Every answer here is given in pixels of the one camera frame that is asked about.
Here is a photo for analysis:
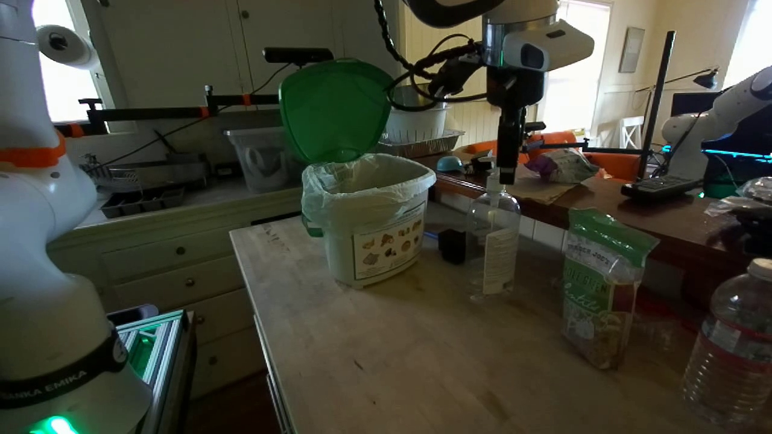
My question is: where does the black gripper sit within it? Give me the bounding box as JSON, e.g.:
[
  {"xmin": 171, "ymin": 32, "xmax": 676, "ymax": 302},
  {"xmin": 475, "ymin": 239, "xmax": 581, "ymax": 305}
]
[{"xmin": 483, "ymin": 67, "xmax": 550, "ymax": 189}]

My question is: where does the clear pump bottle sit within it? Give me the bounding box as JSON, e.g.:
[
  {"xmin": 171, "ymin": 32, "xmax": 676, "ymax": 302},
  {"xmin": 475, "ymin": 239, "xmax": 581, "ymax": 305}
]
[{"xmin": 468, "ymin": 160, "xmax": 524, "ymax": 302}]

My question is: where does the clear plastic water bottle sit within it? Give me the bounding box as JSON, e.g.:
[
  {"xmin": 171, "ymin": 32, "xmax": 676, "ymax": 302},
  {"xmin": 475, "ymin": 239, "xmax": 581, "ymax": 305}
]
[{"xmin": 680, "ymin": 257, "xmax": 772, "ymax": 429}]

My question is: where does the small black round object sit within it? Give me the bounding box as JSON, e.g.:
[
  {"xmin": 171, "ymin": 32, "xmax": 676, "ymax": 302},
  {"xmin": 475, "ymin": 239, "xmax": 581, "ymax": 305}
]
[{"xmin": 468, "ymin": 152, "xmax": 496, "ymax": 179}]

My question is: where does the brown cardboard sheet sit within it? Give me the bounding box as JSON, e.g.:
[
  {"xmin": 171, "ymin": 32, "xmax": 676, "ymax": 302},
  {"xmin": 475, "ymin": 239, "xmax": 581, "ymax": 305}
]
[{"xmin": 491, "ymin": 177, "xmax": 579, "ymax": 207}]

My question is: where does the purple snack bag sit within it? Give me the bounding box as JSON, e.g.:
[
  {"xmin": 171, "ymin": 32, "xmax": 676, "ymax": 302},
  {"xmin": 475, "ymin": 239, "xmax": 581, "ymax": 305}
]
[{"xmin": 526, "ymin": 146, "xmax": 603, "ymax": 189}]

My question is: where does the small blue object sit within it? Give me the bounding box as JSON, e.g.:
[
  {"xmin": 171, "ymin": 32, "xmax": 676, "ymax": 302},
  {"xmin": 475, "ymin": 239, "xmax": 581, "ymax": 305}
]
[{"xmin": 431, "ymin": 152, "xmax": 468, "ymax": 179}]

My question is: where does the metal tray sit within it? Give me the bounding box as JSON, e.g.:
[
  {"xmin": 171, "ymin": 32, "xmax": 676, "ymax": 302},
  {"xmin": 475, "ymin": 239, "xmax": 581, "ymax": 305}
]
[{"xmin": 380, "ymin": 130, "xmax": 466, "ymax": 160}]

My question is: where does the white metal pot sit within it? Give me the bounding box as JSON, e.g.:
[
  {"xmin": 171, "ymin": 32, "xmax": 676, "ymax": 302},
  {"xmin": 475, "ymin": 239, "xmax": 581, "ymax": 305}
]
[{"xmin": 382, "ymin": 83, "xmax": 450, "ymax": 147}]

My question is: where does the white wooden chair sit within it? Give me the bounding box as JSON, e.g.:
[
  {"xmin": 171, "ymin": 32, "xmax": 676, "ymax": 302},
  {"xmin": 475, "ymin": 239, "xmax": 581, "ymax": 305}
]
[{"xmin": 613, "ymin": 116, "xmax": 650, "ymax": 152}]

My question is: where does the translucent bin liner bag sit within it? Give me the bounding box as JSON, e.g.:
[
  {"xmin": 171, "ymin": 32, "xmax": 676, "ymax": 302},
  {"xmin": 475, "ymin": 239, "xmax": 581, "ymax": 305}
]
[{"xmin": 298, "ymin": 152, "xmax": 438, "ymax": 241}]

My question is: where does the dark brown wooden table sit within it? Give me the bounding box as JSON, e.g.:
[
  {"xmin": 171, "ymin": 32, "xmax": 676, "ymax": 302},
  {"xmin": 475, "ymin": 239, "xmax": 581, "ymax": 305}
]
[{"xmin": 431, "ymin": 155, "xmax": 772, "ymax": 312}]

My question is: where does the black flat device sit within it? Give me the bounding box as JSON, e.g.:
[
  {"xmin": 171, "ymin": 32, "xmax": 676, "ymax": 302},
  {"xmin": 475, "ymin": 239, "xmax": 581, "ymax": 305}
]
[{"xmin": 619, "ymin": 175, "xmax": 702, "ymax": 202}]

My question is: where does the black stand pole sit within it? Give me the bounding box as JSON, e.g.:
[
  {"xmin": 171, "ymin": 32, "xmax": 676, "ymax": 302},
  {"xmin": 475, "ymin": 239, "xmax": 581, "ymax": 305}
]
[{"xmin": 636, "ymin": 30, "xmax": 678, "ymax": 183}]

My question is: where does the green labelled food bag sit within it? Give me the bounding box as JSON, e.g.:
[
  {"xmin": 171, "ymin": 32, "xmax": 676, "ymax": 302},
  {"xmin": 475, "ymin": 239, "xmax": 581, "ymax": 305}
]
[{"xmin": 560, "ymin": 207, "xmax": 661, "ymax": 375}]

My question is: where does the white compost bin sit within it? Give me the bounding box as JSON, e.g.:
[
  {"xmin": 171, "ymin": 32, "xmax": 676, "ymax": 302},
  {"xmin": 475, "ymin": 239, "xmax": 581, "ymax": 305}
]
[{"xmin": 320, "ymin": 189, "xmax": 428, "ymax": 289}]

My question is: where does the crumpled grey plastic bag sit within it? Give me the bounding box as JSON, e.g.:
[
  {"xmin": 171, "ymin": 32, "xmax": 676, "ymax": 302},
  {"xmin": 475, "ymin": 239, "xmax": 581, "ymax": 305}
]
[{"xmin": 703, "ymin": 177, "xmax": 772, "ymax": 219}]

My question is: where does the clear plastic container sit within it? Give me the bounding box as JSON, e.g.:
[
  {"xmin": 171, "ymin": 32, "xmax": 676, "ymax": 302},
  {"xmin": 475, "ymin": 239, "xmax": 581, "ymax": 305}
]
[{"xmin": 224, "ymin": 126, "xmax": 306, "ymax": 196}]

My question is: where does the black bar clamp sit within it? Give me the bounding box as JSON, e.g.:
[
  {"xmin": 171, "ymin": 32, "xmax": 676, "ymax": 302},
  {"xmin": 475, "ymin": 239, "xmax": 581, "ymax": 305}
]
[{"xmin": 77, "ymin": 83, "xmax": 285, "ymax": 132}]

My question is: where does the cream drawer cabinet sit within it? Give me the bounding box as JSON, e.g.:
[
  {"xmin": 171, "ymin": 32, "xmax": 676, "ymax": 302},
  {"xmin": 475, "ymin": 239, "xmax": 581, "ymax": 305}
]
[{"xmin": 45, "ymin": 189, "xmax": 304, "ymax": 402}]

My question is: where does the green lit control box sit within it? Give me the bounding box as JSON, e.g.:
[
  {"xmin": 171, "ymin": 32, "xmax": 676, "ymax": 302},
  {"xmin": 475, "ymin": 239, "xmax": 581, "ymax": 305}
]
[{"xmin": 115, "ymin": 308, "xmax": 197, "ymax": 434}]

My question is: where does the white paper towel roll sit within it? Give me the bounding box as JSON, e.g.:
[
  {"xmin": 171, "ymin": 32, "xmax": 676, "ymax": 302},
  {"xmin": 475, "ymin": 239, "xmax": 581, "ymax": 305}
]
[{"xmin": 34, "ymin": 23, "xmax": 97, "ymax": 73}]

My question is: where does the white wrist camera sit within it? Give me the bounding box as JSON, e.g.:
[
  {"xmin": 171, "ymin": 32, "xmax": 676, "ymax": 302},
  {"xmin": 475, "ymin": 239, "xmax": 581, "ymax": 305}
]
[{"xmin": 480, "ymin": 20, "xmax": 597, "ymax": 75}]

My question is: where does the framed wall picture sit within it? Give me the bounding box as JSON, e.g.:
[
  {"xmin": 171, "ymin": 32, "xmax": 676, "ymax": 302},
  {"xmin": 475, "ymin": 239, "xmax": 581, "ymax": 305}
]
[{"xmin": 615, "ymin": 24, "xmax": 647, "ymax": 77}]

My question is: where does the white wall cabinet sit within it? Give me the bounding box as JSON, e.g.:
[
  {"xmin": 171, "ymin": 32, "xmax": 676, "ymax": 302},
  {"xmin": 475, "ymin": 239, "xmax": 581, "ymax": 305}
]
[{"xmin": 78, "ymin": 0, "xmax": 405, "ymax": 112}]

